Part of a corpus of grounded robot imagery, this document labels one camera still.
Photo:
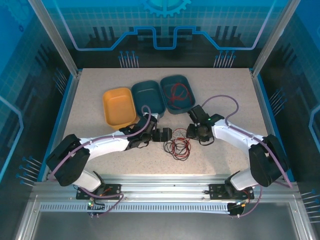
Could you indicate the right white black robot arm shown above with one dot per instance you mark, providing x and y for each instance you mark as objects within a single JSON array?
[{"x": 232, "y": 135}]

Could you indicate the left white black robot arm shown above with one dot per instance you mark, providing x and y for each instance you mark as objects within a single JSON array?
[{"x": 105, "y": 147}]

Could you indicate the orange plastic bin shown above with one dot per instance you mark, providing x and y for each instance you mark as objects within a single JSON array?
[{"x": 117, "y": 105}]

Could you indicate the teal plastic bin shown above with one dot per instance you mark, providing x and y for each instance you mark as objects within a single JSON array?
[
  {"x": 180, "y": 80},
  {"x": 145, "y": 95}
]

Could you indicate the black connector hub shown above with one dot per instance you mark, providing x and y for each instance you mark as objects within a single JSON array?
[
  {"x": 96, "y": 211},
  {"x": 236, "y": 211}
]

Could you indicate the steel lower panel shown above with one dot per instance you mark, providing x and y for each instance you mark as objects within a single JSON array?
[{"x": 160, "y": 227}]

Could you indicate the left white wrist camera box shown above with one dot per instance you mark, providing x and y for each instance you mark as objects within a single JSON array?
[{"x": 154, "y": 116}]

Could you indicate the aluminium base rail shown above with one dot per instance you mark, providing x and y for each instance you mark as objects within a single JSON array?
[{"x": 162, "y": 186}]

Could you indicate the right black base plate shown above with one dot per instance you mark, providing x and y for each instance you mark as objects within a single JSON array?
[{"x": 216, "y": 191}]

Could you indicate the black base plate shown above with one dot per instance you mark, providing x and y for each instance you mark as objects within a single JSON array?
[
  {"x": 216, "y": 191},
  {"x": 112, "y": 192}
]

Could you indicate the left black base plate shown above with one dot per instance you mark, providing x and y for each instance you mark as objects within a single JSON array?
[{"x": 112, "y": 192}]

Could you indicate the aluminium side rail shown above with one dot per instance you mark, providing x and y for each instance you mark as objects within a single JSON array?
[
  {"x": 257, "y": 82},
  {"x": 74, "y": 82}
]

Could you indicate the aluminium frame post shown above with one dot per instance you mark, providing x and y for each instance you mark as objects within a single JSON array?
[
  {"x": 274, "y": 37},
  {"x": 56, "y": 37}
]

